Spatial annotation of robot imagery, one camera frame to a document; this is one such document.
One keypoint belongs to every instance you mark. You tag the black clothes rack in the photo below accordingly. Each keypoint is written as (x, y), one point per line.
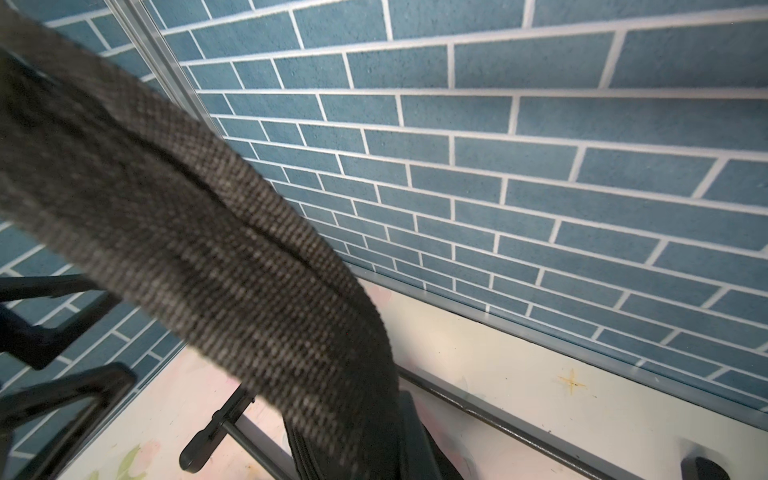
(470, 440)

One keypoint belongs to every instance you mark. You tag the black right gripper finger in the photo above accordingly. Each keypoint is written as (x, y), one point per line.
(417, 460)

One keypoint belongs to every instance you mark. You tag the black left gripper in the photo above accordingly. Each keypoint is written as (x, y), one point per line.
(47, 418)

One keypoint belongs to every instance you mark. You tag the black bag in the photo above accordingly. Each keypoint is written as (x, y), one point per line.
(151, 205)

